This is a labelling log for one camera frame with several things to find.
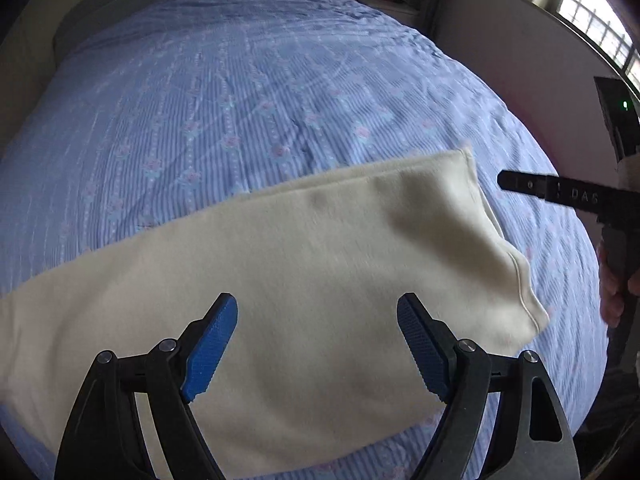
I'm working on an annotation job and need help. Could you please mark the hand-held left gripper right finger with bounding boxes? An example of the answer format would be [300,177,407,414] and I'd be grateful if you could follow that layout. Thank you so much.
[396,292,582,480]

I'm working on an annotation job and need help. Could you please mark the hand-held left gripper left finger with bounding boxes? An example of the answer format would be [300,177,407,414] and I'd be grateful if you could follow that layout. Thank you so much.
[54,292,239,480]

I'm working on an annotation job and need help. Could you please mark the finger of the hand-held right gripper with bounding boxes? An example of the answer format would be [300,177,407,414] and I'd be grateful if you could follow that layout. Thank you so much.
[498,170,601,214]

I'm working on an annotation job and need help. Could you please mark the cream pants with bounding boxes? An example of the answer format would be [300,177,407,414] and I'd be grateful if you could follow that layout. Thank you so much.
[0,146,551,478]

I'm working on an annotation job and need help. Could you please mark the person's right hand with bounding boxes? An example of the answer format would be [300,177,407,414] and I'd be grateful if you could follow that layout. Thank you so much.
[598,242,626,327]

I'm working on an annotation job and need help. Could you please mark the barred window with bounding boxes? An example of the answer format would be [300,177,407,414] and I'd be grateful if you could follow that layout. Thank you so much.
[530,0,640,92]

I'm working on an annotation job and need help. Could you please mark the bed with blue patterned sheet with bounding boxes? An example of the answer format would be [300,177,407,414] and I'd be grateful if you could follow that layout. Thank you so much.
[0,0,610,480]

